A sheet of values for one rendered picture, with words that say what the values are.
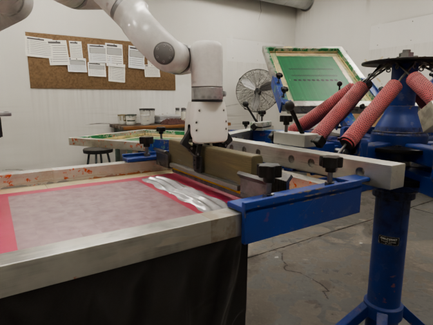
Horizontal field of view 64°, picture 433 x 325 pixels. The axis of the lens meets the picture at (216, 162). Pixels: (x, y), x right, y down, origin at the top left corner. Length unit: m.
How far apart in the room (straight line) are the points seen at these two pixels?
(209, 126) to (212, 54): 0.16
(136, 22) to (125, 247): 0.51
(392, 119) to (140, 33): 0.95
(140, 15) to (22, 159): 3.86
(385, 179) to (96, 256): 0.56
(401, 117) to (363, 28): 4.30
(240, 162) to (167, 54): 0.28
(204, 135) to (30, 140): 3.84
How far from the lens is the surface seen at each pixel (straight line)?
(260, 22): 6.02
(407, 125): 1.40
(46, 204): 0.80
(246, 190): 0.68
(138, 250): 0.49
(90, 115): 4.63
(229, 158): 0.74
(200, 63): 0.80
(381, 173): 0.77
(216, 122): 0.82
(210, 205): 0.70
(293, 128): 1.43
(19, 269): 0.46
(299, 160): 0.91
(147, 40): 0.79
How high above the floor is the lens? 1.17
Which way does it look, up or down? 10 degrees down
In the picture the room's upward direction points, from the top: straight up
